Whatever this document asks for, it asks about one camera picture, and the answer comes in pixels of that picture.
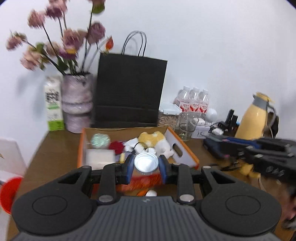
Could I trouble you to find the right water bottle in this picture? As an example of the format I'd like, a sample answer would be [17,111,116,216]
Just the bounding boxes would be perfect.
[199,89,209,114]

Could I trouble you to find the yellow thermos jug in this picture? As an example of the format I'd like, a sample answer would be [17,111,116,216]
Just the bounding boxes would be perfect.
[235,92,276,140]

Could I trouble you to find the water bottle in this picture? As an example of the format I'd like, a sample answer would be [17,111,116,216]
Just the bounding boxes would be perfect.
[189,87,200,113]
[199,89,209,114]
[174,86,190,112]

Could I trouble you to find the black paper shopping bag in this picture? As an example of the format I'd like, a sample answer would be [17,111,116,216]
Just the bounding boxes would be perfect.
[91,31,167,128]

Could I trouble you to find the iridescent green glitter ball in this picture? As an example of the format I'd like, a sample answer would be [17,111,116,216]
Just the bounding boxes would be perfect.
[90,133,111,149]

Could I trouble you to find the small white round cap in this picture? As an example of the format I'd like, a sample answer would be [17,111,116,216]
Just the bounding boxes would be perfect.
[145,190,157,197]

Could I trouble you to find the crumpled white tissue ball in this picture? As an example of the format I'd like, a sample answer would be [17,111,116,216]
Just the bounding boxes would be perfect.
[123,138,144,154]

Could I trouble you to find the clear container white lid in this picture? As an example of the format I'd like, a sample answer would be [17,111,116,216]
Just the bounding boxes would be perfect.
[158,102,182,128]

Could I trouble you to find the white round gadget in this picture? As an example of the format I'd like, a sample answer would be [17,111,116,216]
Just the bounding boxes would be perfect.
[205,108,218,123]

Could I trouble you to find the translucent plastic storage box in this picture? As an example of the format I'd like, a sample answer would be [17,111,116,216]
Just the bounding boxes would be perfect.
[85,149,116,170]

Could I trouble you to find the yellow ceramic mug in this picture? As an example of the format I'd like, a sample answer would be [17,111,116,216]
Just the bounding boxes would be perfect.
[239,163,260,180]

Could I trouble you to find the green white milk carton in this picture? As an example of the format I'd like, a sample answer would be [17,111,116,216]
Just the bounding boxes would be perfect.
[44,76,65,132]

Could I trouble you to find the white printed tin box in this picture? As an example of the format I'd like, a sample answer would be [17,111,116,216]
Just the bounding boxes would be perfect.
[191,118,212,139]

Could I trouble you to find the dried pink rose bouquet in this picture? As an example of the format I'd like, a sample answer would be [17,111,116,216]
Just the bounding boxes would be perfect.
[5,1,114,76]

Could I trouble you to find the white charger adapter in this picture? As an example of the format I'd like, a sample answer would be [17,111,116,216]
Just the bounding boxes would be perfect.
[212,128,224,136]

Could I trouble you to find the purple marbled flower vase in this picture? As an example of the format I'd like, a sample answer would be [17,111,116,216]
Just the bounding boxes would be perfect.
[61,73,94,133]

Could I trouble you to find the red fabric rose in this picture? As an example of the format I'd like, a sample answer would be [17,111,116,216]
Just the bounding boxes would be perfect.
[108,141,125,155]

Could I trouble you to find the person's right hand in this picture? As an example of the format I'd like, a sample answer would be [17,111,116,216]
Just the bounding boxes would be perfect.
[280,186,295,231]

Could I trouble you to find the white round tin lid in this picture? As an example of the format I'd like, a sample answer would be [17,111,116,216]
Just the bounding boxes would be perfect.
[134,152,159,174]

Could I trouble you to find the middle water bottle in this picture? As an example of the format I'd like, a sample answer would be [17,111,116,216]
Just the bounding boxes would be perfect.
[189,87,200,113]

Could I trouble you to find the red plastic stool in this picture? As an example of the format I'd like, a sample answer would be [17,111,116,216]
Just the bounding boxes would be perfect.
[0,177,23,215]

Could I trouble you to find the left water bottle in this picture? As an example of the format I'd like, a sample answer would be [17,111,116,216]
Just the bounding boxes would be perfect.
[174,86,190,112]

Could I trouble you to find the red cardboard pumpkin box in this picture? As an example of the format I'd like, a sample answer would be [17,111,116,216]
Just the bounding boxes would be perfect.
[77,127,199,192]

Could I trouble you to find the yellow white plush toy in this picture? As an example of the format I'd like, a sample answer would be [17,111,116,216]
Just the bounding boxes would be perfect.
[138,131,174,159]

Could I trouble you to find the clear drinking glass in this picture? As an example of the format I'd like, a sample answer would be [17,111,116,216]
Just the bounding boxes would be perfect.
[179,112,199,142]

